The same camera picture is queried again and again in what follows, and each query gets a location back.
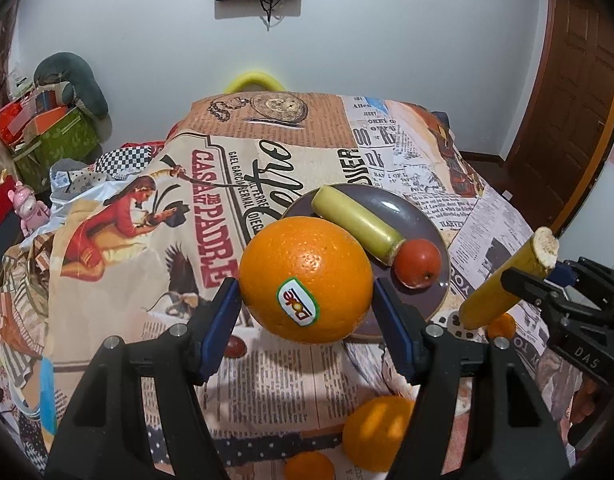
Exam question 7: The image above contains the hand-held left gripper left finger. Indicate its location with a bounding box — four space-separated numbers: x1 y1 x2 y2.
46 277 243 480

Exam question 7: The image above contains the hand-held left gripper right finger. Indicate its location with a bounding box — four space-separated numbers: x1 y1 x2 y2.
374 278 571 480

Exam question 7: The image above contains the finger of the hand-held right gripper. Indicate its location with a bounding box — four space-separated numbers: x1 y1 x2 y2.
500 266 571 322
552 256 614 311

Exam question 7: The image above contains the yellow banana piece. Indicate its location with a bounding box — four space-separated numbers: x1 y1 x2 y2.
459 226 561 331

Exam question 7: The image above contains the large orange with sticker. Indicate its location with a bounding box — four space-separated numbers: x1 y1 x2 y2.
238 216 375 345

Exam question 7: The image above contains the grey round plate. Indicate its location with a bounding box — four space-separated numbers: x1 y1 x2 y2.
279 183 450 339

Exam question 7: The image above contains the small mandarin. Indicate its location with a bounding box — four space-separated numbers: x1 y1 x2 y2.
487 312 517 341
284 451 336 480

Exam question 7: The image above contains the printed newspaper-style tablecloth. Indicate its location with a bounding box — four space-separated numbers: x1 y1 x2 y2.
0 92 599 480

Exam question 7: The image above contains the plain orange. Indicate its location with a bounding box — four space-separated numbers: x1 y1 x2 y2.
341 395 419 472

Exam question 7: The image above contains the green-yellow banana piece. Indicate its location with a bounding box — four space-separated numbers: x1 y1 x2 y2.
311 185 406 265

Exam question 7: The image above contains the brown wooden door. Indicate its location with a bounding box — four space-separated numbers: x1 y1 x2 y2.
504 0 614 233

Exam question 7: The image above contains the black-white checkered cloth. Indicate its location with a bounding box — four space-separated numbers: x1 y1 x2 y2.
93 142 166 182

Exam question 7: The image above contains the pink toy figure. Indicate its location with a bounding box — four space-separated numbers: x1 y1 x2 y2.
12 182 51 235

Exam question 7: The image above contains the green patterned storage box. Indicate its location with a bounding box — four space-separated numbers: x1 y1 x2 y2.
11 107 101 192

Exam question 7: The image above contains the yellow chair back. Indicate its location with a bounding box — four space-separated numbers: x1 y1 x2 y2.
225 72 284 94

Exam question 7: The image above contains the grey plush pillow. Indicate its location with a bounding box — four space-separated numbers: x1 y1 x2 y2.
33 53 110 121

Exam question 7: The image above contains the red gift box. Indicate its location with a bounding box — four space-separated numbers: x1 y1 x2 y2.
0 100 40 147

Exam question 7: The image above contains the black screen cable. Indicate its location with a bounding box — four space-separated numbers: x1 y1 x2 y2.
258 0 284 25

